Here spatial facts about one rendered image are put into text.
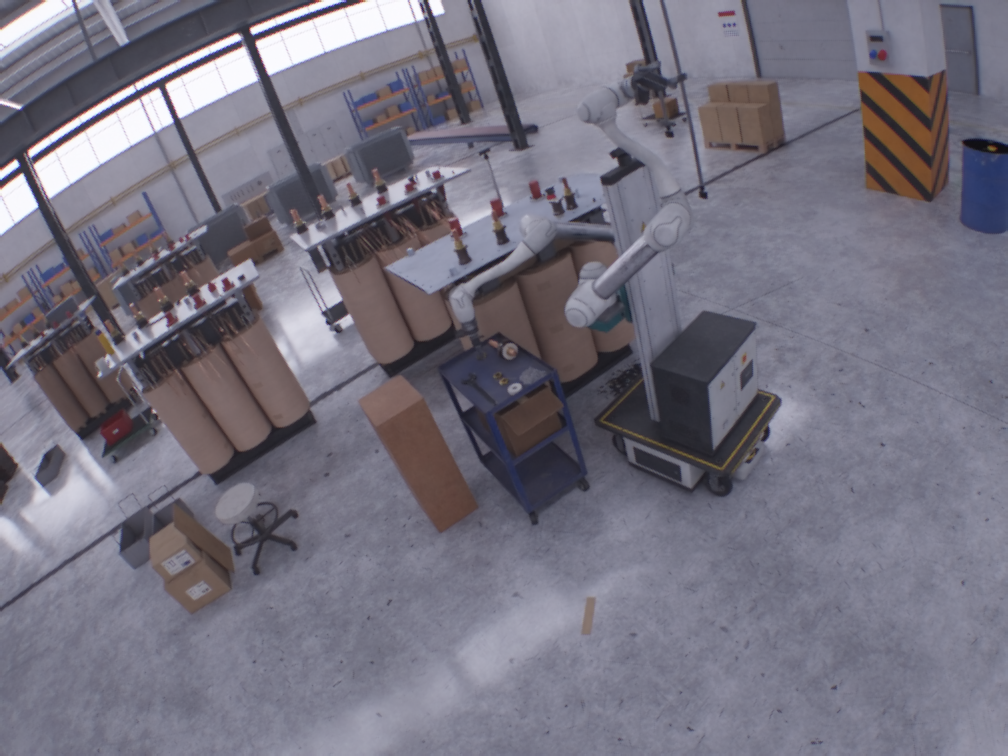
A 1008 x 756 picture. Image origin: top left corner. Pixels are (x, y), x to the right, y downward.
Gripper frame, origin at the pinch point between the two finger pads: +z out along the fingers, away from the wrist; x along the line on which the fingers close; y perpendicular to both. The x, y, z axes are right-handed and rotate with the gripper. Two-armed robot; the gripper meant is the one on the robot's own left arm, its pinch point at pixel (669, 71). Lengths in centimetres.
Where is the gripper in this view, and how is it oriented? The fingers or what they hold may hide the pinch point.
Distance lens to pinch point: 211.8
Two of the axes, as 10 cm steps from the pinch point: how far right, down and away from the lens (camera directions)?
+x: 8.9, 0.1, 4.6
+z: 4.5, 1.3, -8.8
